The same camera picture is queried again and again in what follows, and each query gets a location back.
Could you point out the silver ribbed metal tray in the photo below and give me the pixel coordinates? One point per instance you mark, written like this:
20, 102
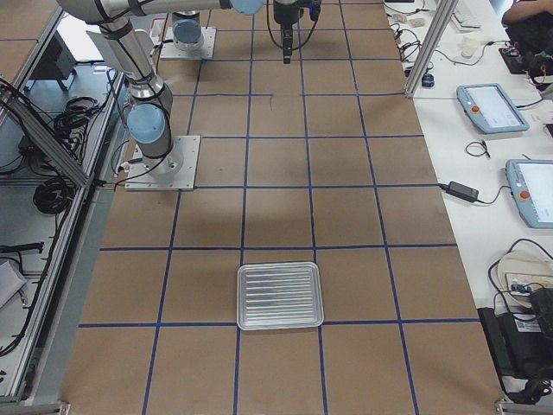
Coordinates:
279, 296

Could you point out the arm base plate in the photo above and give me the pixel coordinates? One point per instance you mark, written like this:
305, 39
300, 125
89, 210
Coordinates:
176, 172
202, 50

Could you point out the aluminium frame post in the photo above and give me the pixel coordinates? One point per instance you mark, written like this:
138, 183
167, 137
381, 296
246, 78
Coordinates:
443, 13

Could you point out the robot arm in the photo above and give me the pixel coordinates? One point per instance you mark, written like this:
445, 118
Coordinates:
149, 120
187, 31

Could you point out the black power adapter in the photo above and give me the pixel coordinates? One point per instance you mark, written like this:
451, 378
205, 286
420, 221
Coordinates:
463, 192

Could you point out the blue teach pendant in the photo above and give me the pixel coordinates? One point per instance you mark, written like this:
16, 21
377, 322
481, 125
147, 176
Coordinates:
490, 109
531, 186

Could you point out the blue teach pendant near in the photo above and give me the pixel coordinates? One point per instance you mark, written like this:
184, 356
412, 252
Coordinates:
531, 186

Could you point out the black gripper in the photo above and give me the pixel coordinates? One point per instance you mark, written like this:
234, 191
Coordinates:
285, 13

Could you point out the blue teach pendant far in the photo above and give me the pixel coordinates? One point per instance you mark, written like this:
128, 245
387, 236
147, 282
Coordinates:
490, 109

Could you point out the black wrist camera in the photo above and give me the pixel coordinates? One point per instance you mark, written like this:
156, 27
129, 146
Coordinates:
314, 10

